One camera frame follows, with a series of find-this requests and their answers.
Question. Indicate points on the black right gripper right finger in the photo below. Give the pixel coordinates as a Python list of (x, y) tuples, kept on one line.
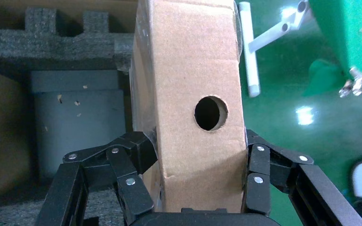
[(259, 193)]

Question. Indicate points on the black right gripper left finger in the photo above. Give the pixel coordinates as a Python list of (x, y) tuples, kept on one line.
[(137, 199)]

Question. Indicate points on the small cardboard box with hole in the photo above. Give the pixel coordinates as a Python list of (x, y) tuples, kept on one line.
[(193, 62)]

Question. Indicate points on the large open cardboard carton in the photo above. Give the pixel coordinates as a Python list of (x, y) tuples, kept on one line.
[(0, 131)]

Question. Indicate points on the dark grey foam insert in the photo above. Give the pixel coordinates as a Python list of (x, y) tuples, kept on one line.
[(6, 215), (43, 43)]

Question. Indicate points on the silver binder clip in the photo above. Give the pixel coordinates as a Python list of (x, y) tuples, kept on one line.
[(357, 82)]

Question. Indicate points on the narrow green tablecloth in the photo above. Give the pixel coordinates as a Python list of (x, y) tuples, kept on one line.
[(349, 31)]

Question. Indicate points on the white metal table frame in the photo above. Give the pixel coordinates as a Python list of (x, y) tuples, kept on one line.
[(251, 62)]

